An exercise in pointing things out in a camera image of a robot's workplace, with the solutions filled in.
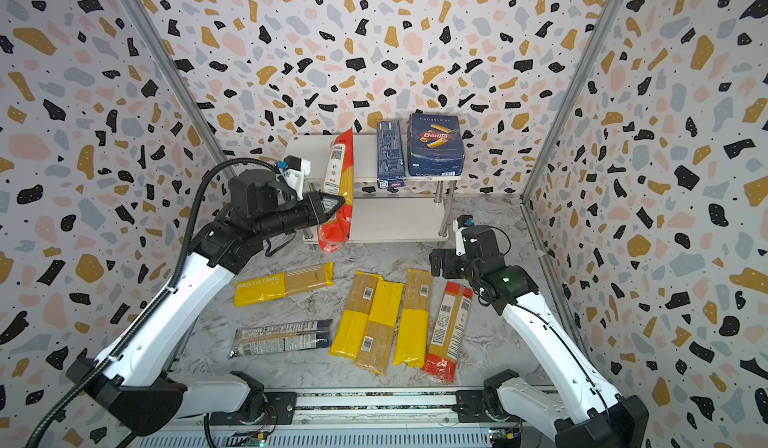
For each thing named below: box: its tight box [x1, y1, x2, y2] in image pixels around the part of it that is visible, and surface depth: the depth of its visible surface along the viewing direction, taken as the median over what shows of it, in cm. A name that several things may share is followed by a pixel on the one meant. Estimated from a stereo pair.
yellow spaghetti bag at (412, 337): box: [394, 268, 433, 368], surface depth 89 cm
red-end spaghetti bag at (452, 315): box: [422, 281, 473, 384], surface depth 86 cm
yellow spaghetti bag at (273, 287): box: [233, 261, 335, 308], surface depth 97 cm
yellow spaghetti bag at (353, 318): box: [328, 270, 385, 361], surface depth 89 cm
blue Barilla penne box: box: [407, 113, 465, 177], surface depth 80 cm
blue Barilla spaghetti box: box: [376, 120, 406, 189], surface depth 80 cm
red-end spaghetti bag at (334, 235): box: [317, 128, 355, 253], surface depth 67 cm
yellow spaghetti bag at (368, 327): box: [338, 270, 405, 377], surface depth 88 cm
